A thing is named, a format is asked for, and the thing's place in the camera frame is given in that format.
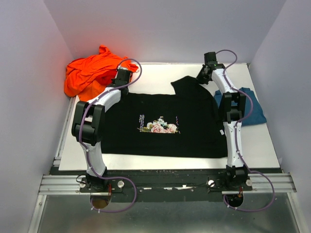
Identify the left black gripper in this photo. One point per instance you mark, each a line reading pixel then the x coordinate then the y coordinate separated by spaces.
pixel 112 81

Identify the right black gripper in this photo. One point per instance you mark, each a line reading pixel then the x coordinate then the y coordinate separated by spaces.
pixel 199 78

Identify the black printed t shirt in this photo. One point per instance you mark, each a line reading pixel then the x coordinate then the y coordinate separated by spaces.
pixel 184 124

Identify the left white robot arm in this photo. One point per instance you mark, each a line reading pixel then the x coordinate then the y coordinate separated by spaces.
pixel 88 129

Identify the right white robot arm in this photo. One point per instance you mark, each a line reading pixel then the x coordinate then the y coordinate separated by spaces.
pixel 231 112

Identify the red t shirt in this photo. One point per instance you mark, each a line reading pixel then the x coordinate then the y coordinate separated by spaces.
pixel 107 77

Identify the orange t shirt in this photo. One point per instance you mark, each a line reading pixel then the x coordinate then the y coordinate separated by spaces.
pixel 81 78

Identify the folded blue t shirt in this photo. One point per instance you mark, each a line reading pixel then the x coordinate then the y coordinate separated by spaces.
pixel 257 117

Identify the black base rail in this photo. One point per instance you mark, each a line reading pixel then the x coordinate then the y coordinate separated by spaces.
pixel 176 185

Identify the aluminium frame rail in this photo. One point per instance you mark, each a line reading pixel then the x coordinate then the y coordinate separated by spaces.
pixel 54 184

